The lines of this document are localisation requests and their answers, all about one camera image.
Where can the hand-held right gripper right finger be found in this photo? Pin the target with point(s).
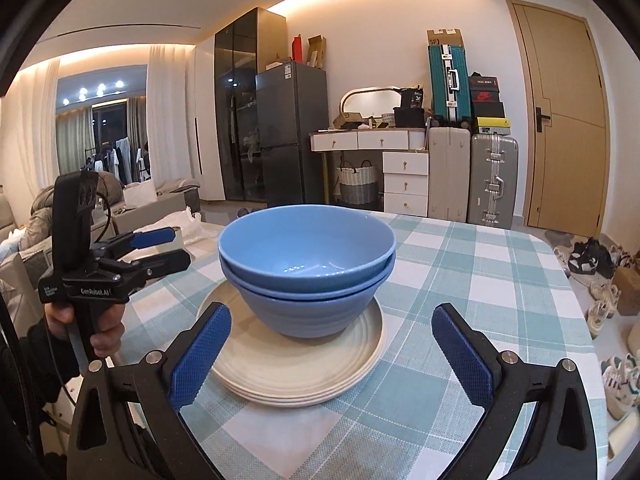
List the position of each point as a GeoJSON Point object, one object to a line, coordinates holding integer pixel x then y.
{"type": "Point", "coordinates": [462, 355]}

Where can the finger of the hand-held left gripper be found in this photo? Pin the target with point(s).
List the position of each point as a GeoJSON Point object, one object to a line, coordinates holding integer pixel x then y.
{"type": "Point", "coordinates": [155, 236]}
{"type": "Point", "coordinates": [170, 260]}

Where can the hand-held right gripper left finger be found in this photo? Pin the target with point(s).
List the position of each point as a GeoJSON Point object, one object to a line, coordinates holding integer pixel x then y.
{"type": "Point", "coordinates": [200, 355]}

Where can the person's left forearm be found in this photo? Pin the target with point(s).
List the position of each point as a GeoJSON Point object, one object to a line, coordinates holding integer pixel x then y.
{"type": "Point", "coordinates": [45, 355]}

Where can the person's left hand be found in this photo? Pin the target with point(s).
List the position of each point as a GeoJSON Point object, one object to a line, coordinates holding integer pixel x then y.
{"type": "Point", "coordinates": [107, 332]}

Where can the grey sofa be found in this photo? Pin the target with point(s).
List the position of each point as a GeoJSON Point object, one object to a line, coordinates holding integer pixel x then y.
{"type": "Point", "coordinates": [155, 205]}

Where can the white plastic bag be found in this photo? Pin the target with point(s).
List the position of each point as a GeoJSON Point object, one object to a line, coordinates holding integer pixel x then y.
{"type": "Point", "coordinates": [185, 227]}

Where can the clothes rack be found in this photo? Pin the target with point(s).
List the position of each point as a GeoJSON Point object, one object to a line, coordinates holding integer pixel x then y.
{"type": "Point", "coordinates": [117, 160]}

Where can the checked teal tablecloth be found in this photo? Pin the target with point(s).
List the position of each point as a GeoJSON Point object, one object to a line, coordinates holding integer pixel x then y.
{"type": "Point", "coordinates": [450, 270]}

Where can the white curtain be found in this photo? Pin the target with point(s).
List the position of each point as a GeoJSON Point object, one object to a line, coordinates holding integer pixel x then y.
{"type": "Point", "coordinates": [167, 120]}

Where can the white wardrobe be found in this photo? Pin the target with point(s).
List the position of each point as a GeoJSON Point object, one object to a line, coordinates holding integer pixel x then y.
{"type": "Point", "coordinates": [207, 120]}

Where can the group of sneakers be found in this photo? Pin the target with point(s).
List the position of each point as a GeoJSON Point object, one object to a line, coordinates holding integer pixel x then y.
{"type": "Point", "coordinates": [600, 310]}

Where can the dark glass cabinet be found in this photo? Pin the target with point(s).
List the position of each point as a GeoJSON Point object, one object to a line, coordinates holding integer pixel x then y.
{"type": "Point", "coordinates": [235, 110]}

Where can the grey door mat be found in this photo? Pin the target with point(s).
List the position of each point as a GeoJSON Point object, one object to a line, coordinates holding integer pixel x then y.
{"type": "Point", "coordinates": [559, 238]}

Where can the grey refrigerator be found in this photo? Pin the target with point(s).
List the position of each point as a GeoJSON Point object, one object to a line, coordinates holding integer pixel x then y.
{"type": "Point", "coordinates": [290, 135]}

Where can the brown cardboard box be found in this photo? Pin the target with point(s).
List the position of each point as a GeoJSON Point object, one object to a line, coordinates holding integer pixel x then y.
{"type": "Point", "coordinates": [627, 290]}

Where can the silver suitcase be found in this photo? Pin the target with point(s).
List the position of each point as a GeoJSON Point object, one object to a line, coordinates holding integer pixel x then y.
{"type": "Point", "coordinates": [492, 180]}

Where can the beige suitcase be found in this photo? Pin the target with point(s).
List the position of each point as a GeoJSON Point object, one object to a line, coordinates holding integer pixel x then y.
{"type": "Point", "coordinates": [449, 175]}

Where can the white dressing table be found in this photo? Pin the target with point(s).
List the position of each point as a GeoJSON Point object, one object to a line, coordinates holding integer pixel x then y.
{"type": "Point", "coordinates": [405, 175]}

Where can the woven laundry basket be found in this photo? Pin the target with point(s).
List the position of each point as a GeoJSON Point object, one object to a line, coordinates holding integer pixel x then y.
{"type": "Point", "coordinates": [357, 185]}

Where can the small cardboard box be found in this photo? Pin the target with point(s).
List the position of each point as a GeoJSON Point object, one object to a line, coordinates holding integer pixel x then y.
{"type": "Point", "coordinates": [347, 120]}

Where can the red box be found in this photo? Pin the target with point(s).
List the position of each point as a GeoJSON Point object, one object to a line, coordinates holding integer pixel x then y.
{"type": "Point", "coordinates": [298, 49]}

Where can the black fabric bag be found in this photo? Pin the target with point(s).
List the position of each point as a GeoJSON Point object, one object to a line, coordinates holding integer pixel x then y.
{"type": "Point", "coordinates": [409, 117]}

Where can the plain black shoebox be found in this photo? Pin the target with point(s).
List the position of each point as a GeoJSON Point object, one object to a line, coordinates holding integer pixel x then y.
{"type": "Point", "coordinates": [489, 110]}

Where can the oval mirror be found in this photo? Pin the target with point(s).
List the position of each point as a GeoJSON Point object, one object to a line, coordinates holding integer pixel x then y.
{"type": "Point", "coordinates": [370, 100]}

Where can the black paper bag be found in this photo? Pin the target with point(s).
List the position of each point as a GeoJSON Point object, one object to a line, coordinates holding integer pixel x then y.
{"type": "Point", "coordinates": [413, 98]}

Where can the wooden door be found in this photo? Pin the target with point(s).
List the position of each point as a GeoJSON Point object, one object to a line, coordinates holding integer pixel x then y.
{"type": "Point", "coordinates": [560, 110]}

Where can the teal suitcase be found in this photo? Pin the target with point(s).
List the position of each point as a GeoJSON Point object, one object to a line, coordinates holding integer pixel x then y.
{"type": "Point", "coordinates": [442, 85]}

